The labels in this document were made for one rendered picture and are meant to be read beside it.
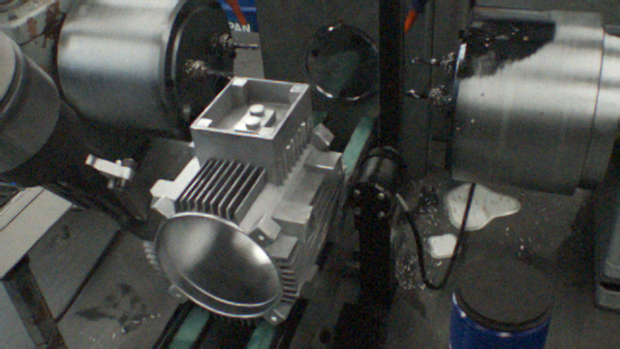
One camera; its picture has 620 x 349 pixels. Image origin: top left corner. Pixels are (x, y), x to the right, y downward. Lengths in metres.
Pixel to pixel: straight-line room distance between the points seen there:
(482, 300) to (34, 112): 0.32
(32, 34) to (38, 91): 0.62
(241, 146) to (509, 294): 0.38
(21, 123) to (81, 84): 0.60
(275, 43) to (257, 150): 0.45
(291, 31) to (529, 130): 0.45
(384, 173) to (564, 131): 0.22
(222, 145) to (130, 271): 0.41
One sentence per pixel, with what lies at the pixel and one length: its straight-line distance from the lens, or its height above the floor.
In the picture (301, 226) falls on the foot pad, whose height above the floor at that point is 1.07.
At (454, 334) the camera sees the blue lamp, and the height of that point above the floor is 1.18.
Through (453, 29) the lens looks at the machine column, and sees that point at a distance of 1.16.
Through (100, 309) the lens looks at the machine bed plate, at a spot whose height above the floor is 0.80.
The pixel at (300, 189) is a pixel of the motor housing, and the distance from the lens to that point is 0.73.
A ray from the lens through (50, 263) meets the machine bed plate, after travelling 1.15.
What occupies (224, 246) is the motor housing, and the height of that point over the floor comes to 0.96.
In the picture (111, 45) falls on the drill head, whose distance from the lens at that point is 1.02.
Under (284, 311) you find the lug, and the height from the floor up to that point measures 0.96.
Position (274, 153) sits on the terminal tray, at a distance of 0.69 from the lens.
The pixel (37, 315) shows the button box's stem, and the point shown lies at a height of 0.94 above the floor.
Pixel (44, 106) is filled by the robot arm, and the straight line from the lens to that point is 0.48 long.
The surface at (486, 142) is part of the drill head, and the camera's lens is 0.85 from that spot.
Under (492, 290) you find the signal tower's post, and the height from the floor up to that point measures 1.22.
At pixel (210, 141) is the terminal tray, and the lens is 0.72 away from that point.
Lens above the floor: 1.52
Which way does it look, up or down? 37 degrees down
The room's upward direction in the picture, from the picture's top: 5 degrees counter-clockwise
